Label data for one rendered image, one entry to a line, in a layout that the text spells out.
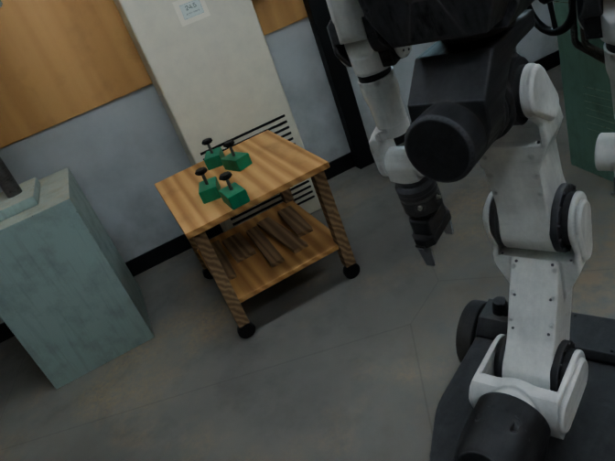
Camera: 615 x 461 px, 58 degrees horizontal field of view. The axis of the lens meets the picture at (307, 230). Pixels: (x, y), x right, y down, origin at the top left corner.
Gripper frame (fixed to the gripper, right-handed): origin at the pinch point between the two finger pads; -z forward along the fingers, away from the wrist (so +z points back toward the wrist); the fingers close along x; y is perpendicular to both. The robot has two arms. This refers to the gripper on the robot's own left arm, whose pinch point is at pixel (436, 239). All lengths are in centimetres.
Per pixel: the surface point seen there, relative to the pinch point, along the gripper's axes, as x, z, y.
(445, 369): -1, -57, 14
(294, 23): 129, 9, 136
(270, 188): 22, -7, 78
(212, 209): 7, -5, 94
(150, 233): 21, -43, 190
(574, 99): 127, -45, 10
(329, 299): 17, -60, 74
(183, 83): 57, 20, 142
